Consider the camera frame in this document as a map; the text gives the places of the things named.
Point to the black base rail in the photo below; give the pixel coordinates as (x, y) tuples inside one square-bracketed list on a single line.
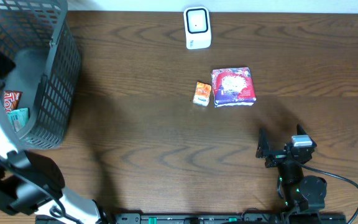
[(252, 217)]

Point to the dark grey plastic basket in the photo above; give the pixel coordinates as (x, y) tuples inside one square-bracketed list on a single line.
[(36, 37)]

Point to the white barcode scanner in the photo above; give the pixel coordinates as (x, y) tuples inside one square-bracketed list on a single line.
[(197, 28)]

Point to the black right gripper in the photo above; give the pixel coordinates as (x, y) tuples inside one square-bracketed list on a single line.
[(276, 158)]

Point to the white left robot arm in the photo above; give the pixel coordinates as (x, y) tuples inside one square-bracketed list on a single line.
[(33, 184)]

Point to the orange brown chocolate bar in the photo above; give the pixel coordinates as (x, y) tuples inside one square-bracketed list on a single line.
[(11, 100)]

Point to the small orange snack packet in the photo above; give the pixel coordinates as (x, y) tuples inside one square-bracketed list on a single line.
[(202, 94)]

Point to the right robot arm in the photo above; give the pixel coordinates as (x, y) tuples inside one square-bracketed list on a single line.
[(303, 193)]

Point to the red purple snack packet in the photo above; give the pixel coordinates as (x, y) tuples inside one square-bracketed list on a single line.
[(233, 87)]

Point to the teal wrapper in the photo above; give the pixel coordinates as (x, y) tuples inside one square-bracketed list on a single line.
[(18, 118)]

